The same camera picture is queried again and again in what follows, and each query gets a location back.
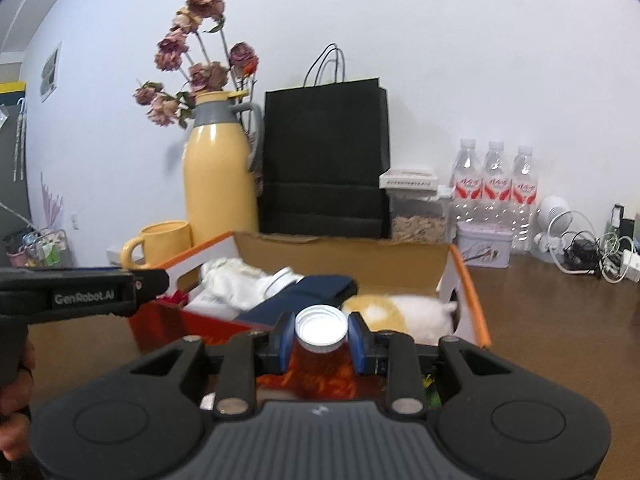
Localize water bottle left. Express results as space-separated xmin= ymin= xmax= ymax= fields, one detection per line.
xmin=450 ymin=139 xmax=483 ymax=226

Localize white bottle cap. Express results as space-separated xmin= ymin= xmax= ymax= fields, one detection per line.
xmin=294 ymin=304 xmax=348 ymax=354

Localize water bottle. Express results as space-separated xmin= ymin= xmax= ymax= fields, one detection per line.
xmin=511 ymin=145 xmax=538 ymax=254
xmin=483 ymin=141 xmax=511 ymax=226
xmin=450 ymin=139 xmax=483 ymax=226

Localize water bottle right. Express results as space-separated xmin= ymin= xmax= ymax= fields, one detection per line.
xmin=511 ymin=145 xmax=538 ymax=254

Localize white cloth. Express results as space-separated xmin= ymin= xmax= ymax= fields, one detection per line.
xmin=200 ymin=258 xmax=279 ymax=311

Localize clear snack container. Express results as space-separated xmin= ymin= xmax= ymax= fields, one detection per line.
xmin=378 ymin=169 xmax=452 ymax=244

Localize dried pink flower bouquet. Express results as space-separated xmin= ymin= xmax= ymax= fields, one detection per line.
xmin=134 ymin=0 xmax=259 ymax=128

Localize person left hand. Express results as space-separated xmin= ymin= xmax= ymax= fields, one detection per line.
xmin=0 ymin=339 xmax=36 ymax=462

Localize white small camera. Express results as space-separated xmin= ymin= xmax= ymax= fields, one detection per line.
xmin=530 ymin=195 xmax=573 ymax=263

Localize wire storage rack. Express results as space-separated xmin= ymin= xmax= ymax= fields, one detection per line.
xmin=2 ymin=229 xmax=74 ymax=269

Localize tangled charger cables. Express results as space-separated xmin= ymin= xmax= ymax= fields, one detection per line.
xmin=546 ymin=201 xmax=640 ymax=285

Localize white round puck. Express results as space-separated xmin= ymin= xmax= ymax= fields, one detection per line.
xmin=259 ymin=266 xmax=304 ymax=300

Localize yellow ceramic mug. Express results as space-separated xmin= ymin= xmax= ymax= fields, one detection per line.
xmin=120 ymin=220 xmax=192 ymax=269

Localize red cardboard box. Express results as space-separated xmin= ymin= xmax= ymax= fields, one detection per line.
xmin=129 ymin=232 xmax=491 ymax=352

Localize white tin box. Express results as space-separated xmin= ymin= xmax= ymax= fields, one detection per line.
xmin=456 ymin=222 xmax=513 ymax=269

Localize water bottle middle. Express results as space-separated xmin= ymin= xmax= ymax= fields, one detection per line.
xmin=483 ymin=141 xmax=511 ymax=226

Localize yellow thermos jug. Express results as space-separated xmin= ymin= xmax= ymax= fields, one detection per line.
xmin=182 ymin=90 xmax=264 ymax=245

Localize black paper bag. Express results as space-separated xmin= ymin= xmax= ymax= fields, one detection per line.
xmin=258 ymin=44 xmax=390 ymax=238

